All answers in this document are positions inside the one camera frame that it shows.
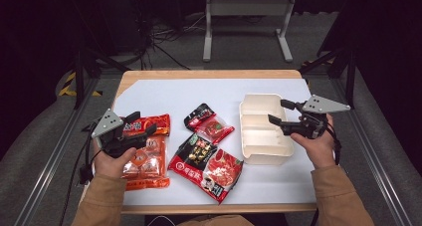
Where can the person's left hand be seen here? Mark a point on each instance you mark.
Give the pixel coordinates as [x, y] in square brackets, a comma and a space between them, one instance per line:
[111, 168]

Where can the large red black packet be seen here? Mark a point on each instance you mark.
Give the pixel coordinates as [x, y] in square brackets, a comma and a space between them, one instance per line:
[219, 171]

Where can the small red black packet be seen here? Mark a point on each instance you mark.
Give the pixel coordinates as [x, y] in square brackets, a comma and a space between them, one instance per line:
[212, 128]

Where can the person's right hand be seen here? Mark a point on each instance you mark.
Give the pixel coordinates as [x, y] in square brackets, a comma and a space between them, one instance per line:
[320, 153]

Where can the person's tan clothing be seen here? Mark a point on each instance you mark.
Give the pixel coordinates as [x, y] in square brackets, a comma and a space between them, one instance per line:
[212, 221]

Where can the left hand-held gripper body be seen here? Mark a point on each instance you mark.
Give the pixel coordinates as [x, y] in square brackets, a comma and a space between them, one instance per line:
[107, 123]

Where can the yellow black hazard tape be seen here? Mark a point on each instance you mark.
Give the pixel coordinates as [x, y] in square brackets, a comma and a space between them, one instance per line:
[68, 86]

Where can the orange hotpot base packet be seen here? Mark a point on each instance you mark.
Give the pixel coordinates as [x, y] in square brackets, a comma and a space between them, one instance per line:
[149, 161]

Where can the white table mat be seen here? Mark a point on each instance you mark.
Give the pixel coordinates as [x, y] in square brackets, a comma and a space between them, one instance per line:
[199, 90]

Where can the black tripod stand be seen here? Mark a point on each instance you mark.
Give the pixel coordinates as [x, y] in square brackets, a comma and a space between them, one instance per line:
[79, 80]
[350, 76]

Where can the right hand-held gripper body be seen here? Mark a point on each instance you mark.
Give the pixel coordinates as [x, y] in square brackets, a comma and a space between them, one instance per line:
[323, 105]

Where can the white divided plastic container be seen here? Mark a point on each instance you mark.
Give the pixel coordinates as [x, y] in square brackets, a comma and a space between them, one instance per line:
[262, 143]

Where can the grey metal stand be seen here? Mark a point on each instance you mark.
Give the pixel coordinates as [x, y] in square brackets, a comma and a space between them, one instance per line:
[249, 7]

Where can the aluminium floor rail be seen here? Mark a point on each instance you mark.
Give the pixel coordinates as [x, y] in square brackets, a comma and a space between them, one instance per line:
[371, 153]
[57, 153]

